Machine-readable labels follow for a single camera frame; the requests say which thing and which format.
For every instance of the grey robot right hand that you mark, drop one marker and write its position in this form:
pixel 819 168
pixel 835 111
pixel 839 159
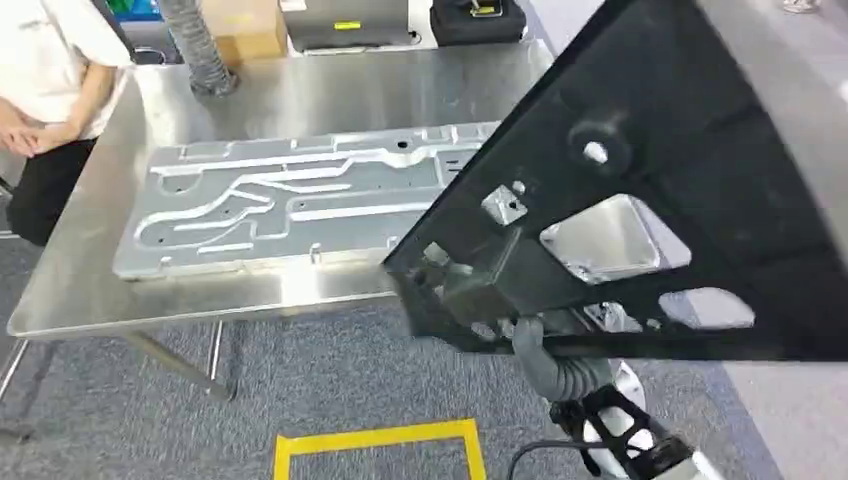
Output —
pixel 556 374

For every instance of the person's right hand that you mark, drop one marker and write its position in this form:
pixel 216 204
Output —
pixel 9 122

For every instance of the person's left hand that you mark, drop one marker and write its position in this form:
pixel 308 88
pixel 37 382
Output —
pixel 43 140

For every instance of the black plastic plate frame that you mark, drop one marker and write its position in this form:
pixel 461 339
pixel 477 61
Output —
pixel 689 86

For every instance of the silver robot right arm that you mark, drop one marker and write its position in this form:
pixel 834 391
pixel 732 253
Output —
pixel 636 437

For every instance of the person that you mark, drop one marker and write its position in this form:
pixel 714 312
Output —
pixel 46 60

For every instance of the yellow floor tape square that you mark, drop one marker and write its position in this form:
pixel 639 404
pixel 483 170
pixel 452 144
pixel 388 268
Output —
pixel 378 438

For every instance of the cardboard box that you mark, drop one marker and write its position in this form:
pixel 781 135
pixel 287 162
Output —
pixel 245 30

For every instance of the large stamped metal panel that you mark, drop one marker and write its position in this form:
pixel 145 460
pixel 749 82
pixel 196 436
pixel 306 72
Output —
pixel 278 218

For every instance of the steel table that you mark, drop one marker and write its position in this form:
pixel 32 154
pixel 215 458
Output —
pixel 318 93

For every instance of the grey equipment case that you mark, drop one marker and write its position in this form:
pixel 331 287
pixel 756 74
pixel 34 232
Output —
pixel 351 23

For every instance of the black bag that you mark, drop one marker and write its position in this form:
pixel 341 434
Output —
pixel 477 25

